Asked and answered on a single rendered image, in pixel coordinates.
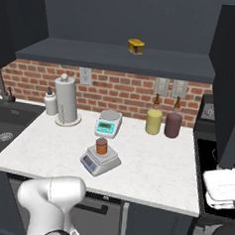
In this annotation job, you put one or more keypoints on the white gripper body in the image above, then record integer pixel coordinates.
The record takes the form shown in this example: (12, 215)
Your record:
(222, 183)

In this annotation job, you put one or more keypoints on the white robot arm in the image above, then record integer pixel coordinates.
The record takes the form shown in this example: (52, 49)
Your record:
(51, 197)

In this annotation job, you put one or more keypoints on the dark base cabinet door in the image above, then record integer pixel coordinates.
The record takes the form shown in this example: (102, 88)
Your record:
(154, 228)

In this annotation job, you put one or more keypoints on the grey digital scale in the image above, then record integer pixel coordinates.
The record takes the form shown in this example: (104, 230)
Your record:
(100, 161)

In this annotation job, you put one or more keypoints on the orange jam jar dark lid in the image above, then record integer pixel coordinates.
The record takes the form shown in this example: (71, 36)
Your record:
(101, 146)

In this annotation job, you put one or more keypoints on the teal and white digital scale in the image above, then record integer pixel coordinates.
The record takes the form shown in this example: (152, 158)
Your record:
(107, 125)

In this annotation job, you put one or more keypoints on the dark sink base cabinet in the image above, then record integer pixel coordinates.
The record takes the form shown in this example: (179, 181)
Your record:
(0, 204)

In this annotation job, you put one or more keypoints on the black stove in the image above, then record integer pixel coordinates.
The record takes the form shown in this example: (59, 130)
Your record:
(203, 152)

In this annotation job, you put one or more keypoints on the dark red bottle brown neck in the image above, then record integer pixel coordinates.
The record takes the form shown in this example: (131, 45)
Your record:
(173, 124)

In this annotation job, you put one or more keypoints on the yellow bottle brown neck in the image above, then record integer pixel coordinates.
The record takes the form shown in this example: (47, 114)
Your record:
(154, 120)

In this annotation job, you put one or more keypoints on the grey dishwasher front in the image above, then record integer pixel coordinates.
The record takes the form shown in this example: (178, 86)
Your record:
(92, 225)

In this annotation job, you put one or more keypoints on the yellow box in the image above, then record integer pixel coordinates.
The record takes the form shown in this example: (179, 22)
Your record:
(136, 46)

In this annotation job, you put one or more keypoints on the white paper towel roll holder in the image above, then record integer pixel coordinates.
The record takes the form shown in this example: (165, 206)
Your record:
(66, 101)

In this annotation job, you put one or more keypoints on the white soap dispenser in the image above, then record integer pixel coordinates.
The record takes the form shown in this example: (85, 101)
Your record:
(51, 104)

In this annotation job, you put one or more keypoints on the black sink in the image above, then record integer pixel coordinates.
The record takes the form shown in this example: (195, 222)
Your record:
(6, 123)

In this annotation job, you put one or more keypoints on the dark grey tap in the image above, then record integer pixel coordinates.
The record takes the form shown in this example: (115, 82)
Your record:
(5, 88)

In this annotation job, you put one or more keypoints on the grey wall switch plate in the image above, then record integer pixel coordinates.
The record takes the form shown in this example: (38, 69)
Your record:
(161, 87)
(179, 89)

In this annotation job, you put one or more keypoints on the dark wall cabinet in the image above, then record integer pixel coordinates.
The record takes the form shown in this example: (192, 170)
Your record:
(127, 59)

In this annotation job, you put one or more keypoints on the grey wall outlet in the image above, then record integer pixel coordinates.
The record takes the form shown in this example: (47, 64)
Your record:
(85, 75)

